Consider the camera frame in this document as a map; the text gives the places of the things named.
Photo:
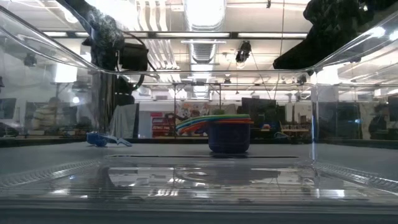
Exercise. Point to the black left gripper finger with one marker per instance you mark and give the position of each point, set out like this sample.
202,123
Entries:
102,102
124,91

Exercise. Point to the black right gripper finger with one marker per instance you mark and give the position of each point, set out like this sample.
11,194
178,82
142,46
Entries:
304,56

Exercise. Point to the blue measuring cup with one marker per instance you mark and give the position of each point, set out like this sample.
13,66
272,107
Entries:
97,140

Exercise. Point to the red measuring cup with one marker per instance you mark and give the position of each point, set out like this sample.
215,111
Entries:
231,120

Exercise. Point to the green measuring cup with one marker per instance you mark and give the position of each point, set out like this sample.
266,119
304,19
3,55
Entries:
224,116

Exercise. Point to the teal measuring cup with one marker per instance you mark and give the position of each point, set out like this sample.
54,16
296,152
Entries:
224,118

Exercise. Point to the purple measuring cup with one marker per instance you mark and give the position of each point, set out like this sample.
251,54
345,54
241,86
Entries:
228,138

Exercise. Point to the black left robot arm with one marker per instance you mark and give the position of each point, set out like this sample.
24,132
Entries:
82,12

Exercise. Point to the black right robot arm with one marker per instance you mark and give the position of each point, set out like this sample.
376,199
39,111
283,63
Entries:
385,6

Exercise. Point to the clear plastic basket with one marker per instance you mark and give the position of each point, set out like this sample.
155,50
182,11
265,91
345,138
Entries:
199,186

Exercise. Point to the grey hanging cloth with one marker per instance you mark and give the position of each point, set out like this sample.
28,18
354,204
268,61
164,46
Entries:
124,121

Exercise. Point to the red background sign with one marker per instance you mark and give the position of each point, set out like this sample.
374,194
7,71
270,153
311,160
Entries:
161,124

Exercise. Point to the person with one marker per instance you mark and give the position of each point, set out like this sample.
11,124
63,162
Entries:
377,124
49,116

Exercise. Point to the black background monitor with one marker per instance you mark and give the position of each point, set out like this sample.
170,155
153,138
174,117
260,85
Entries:
258,109

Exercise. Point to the green background plant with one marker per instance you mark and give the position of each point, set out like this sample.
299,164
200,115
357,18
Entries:
218,112

